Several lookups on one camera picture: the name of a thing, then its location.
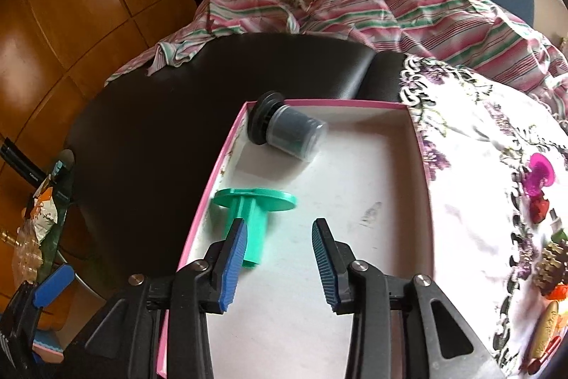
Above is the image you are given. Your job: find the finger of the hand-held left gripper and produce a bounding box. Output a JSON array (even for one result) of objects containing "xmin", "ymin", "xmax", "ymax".
[{"xmin": 34, "ymin": 266, "xmax": 75, "ymax": 309}]

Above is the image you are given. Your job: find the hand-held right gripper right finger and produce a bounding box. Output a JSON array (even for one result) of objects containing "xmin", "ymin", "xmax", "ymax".
[{"xmin": 312, "ymin": 218, "xmax": 498, "ymax": 379}]

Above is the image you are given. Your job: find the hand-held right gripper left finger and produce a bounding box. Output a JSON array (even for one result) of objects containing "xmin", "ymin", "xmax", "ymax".
[{"xmin": 64, "ymin": 218, "xmax": 248, "ymax": 379}]

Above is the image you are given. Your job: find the green plastic flanged spool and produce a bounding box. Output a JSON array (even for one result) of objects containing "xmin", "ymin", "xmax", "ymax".
[{"xmin": 210, "ymin": 187, "xmax": 297, "ymax": 269}]

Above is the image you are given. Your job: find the pink-edged white cardboard box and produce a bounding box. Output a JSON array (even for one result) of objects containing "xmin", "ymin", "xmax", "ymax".
[{"xmin": 155, "ymin": 98, "xmax": 438, "ymax": 379}]

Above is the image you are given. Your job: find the red wooden puzzle piece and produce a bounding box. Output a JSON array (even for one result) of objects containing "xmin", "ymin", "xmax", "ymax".
[{"xmin": 528, "ymin": 191, "xmax": 551, "ymax": 224}]

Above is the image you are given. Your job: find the wooden peg puzzle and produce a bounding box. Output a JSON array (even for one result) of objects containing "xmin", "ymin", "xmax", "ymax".
[{"xmin": 535, "ymin": 241, "xmax": 568, "ymax": 295}]

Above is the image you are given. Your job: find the yellow carved egg-shaped ornament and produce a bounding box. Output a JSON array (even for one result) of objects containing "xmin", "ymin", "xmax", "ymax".
[{"xmin": 530, "ymin": 301, "xmax": 561, "ymax": 357}]

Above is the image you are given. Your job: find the magenta translucent flanged spool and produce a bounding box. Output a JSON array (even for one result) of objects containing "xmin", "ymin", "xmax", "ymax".
[{"xmin": 521, "ymin": 153, "xmax": 555, "ymax": 197}]

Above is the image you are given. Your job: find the pink blue foam mat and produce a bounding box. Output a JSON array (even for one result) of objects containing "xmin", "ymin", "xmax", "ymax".
[{"xmin": 32, "ymin": 330, "xmax": 66, "ymax": 363}]

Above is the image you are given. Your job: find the clear plastic bag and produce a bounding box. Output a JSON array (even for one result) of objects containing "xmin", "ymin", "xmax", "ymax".
[{"xmin": 11, "ymin": 228, "xmax": 45, "ymax": 284}]

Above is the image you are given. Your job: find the orange white snack bag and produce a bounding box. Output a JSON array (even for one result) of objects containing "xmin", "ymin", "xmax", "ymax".
[{"xmin": 24, "ymin": 179, "xmax": 60, "ymax": 242}]

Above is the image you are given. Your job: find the grey jar with black lid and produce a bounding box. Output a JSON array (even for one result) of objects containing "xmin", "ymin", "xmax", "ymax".
[{"xmin": 247, "ymin": 92, "xmax": 329, "ymax": 162}]

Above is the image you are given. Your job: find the black leather cushion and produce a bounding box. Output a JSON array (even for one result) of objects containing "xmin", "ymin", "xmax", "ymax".
[{"xmin": 64, "ymin": 33, "xmax": 406, "ymax": 304}]

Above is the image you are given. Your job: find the white purple floral cloth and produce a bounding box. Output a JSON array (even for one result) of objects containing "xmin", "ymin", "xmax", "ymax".
[{"xmin": 399, "ymin": 55, "xmax": 568, "ymax": 375}]

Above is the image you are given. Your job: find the pink green striped blanket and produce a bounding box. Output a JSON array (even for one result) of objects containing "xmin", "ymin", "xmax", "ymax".
[{"xmin": 104, "ymin": 0, "xmax": 568, "ymax": 118}]

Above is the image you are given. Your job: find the wooden panelled wardrobe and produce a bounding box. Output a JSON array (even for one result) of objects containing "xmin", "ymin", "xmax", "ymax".
[{"xmin": 0, "ymin": 0, "xmax": 240, "ymax": 184}]

